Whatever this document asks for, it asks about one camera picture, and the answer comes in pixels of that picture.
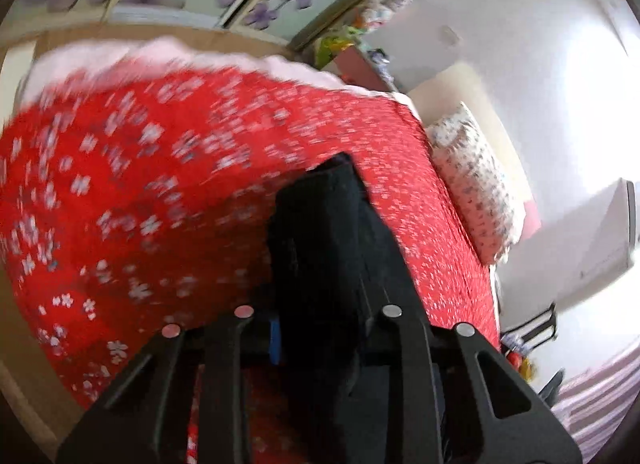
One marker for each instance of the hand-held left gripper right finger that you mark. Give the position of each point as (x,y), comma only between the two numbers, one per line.
(400,344)

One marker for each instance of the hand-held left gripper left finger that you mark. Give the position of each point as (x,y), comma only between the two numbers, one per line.
(235,374)

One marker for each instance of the black pants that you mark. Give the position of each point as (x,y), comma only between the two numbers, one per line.
(320,269)

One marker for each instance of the yellow and red clothes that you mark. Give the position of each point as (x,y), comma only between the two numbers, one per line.
(520,364)

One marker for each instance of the black wooden chair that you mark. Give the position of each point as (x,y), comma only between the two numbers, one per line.
(537,326)

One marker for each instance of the floral print pillow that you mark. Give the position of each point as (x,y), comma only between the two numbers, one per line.
(475,183)

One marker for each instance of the red floral bed cover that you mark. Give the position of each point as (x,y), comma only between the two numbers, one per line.
(150,194)

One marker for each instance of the pink striped curtain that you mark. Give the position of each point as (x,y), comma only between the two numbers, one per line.
(595,399)

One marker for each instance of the cream headboard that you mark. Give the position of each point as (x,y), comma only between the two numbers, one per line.
(475,93)

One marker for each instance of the pink nightstand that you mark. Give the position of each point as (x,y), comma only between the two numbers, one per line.
(357,66)

